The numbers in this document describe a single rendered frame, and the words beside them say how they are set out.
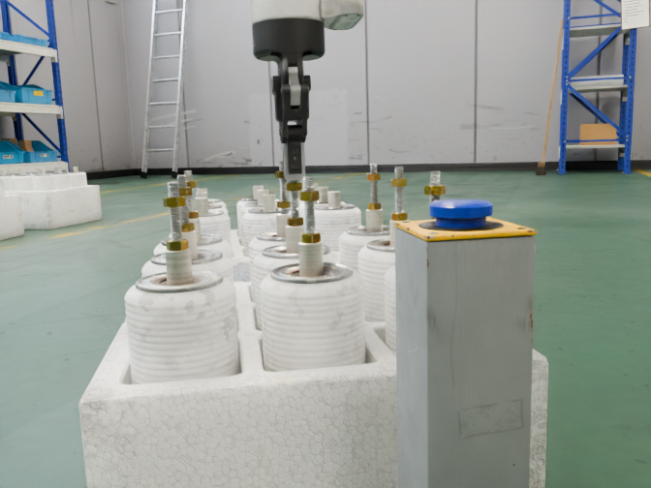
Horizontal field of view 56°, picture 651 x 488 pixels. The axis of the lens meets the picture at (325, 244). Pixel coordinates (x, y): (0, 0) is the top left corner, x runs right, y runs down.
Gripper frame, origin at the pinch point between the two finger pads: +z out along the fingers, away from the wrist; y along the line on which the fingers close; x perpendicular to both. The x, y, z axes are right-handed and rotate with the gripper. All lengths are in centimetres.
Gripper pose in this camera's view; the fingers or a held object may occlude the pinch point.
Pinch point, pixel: (294, 162)
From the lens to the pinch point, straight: 67.2
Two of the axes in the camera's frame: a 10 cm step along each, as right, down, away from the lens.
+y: 1.3, 1.6, -9.8
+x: 9.9, -0.5, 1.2
